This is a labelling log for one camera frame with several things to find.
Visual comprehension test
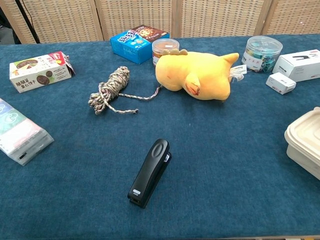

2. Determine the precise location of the yellow plush toy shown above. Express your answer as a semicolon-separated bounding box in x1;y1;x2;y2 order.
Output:
154;48;248;101

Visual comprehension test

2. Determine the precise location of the black stapler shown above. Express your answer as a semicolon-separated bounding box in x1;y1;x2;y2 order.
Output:
127;138;173;209

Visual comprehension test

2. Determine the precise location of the blue table cloth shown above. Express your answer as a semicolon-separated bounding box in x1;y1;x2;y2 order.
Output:
0;33;320;240

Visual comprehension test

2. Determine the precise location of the clear jar with brown lid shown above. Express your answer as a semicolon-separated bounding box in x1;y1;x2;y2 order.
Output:
151;37;181;67

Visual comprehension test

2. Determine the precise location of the blue cookie box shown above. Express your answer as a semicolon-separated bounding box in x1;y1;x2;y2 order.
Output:
109;24;171;65

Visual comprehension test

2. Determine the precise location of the wicker folding screen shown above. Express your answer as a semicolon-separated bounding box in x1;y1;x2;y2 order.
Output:
0;0;320;45

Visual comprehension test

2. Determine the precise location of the clear jar of binder clips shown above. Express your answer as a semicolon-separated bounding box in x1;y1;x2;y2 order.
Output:
241;35;284;74

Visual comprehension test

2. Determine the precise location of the small white staples box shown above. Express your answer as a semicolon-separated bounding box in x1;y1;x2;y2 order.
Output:
265;72;297;96

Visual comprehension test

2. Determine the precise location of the white chocolate biscuit box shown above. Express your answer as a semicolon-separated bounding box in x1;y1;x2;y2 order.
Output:
9;51;76;94

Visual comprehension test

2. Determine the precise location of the multicolour tissue pack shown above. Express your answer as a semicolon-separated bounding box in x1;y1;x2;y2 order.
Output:
0;97;55;167

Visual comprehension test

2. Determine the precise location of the beige lidded food container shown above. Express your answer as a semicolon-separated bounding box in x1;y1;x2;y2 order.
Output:
284;106;320;181

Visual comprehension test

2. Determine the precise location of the large white stapler box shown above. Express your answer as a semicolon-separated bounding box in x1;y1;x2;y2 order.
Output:
272;49;320;83

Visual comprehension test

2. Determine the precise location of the black tripod stand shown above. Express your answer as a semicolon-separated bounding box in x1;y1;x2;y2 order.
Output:
14;0;41;44

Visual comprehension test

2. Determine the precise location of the braided multicolour rope bundle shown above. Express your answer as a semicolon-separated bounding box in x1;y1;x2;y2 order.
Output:
87;65;163;116

